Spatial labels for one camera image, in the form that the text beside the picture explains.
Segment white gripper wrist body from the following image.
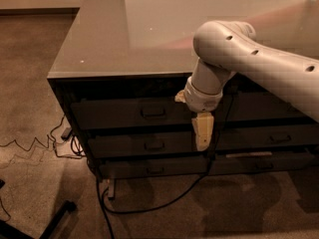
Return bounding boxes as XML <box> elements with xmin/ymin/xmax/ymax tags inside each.
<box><xmin>183</xmin><ymin>78</ymin><xmax>223</xmax><ymax>113</ymax></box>

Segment grey drawer cabinet counter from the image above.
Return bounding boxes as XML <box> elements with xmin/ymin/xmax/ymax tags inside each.
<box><xmin>48</xmin><ymin>0</ymin><xmax>318</xmax><ymax>179</ymax></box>

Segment thin black tangled cable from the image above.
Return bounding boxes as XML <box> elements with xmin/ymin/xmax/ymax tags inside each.
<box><xmin>0</xmin><ymin>115</ymin><xmax>86</xmax><ymax>224</ymax></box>

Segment black power adapter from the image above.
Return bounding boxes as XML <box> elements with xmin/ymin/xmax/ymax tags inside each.
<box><xmin>61</xmin><ymin>127</ymin><xmax>72</xmax><ymax>140</ymax></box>

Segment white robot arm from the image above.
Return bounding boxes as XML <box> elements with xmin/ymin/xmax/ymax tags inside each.
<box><xmin>175</xmin><ymin>21</ymin><xmax>319</xmax><ymax>151</ymax></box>

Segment thick black floor cable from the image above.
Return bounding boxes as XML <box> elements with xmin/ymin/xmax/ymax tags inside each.
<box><xmin>95</xmin><ymin>162</ymin><xmax>213</xmax><ymax>239</ymax></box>

